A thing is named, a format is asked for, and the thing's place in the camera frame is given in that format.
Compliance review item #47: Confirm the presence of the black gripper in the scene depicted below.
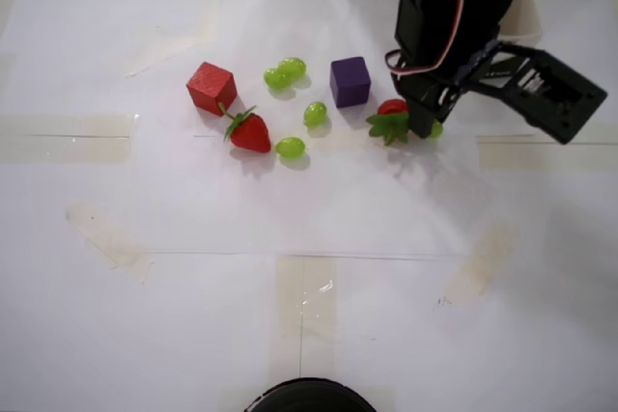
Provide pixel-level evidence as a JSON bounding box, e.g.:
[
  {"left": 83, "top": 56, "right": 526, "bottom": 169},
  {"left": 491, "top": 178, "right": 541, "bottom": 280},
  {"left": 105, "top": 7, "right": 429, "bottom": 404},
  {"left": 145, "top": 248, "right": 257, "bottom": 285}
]
[{"left": 393, "top": 0, "right": 501, "bottom": 140}]

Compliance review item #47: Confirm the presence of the white and black carton box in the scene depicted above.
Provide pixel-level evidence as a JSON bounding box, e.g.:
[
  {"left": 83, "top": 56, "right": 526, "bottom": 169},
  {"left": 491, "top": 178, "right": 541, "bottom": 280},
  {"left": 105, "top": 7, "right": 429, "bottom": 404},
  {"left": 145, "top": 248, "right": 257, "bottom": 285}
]
[{"left": 499, "top": 0, "right": 543, "bottom": 46}]

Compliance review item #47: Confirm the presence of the red plastic strawberry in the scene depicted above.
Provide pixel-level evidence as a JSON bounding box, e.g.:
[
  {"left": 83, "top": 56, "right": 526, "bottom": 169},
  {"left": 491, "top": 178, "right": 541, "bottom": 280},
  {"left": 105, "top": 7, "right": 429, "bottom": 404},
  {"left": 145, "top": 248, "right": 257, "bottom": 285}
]
[
  {"left": 365, "top": 98, "right": 411, "bottom": 147},
  {"left": 217, "top": 101, "right": 272, "bottom": 154}
]

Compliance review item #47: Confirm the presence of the purple wooden cube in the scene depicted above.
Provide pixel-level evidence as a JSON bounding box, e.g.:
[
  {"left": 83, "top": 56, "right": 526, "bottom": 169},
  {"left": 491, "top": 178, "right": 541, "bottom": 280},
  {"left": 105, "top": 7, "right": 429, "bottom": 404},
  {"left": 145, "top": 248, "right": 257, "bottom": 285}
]
[{"left": 329, "top": 56, "right": 372, "bottom": 109}]

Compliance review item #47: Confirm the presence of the white paper sheet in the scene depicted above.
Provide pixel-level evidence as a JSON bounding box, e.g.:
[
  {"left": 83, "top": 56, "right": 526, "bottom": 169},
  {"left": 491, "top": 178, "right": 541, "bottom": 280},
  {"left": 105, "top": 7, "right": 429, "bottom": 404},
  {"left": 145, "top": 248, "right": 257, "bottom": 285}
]
[{"left": 192, "top": 0, "right": 537, "bottom": 138}]

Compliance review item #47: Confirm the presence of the red wooden cube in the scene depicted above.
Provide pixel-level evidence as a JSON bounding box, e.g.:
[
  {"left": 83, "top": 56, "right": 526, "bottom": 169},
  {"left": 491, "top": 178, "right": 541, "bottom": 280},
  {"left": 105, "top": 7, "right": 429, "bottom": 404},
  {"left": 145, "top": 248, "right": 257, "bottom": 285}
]
[{"left": 185, "top": 61, "right": 239, "bottom": 118}]

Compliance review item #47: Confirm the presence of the black round object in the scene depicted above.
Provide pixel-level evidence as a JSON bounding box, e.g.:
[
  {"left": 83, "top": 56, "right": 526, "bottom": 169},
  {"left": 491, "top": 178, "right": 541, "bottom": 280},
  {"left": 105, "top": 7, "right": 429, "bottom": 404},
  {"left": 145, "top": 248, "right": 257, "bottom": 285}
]
[{"left": 244, "top": 376, "right": 377, "bottom": 412}]

